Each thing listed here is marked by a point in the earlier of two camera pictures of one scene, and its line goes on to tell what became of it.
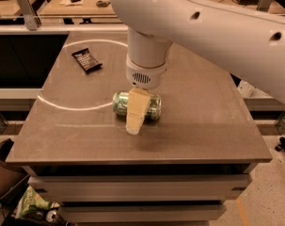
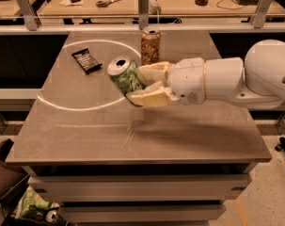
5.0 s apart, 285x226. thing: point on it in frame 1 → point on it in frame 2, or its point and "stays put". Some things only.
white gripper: (146, 75) → (186, 79)
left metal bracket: (32, 21) stays put
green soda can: (120, 104) → (125, 73)
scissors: (99, 3) stays put
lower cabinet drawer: (135, 213) stays put
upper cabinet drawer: (143, 187) stays put
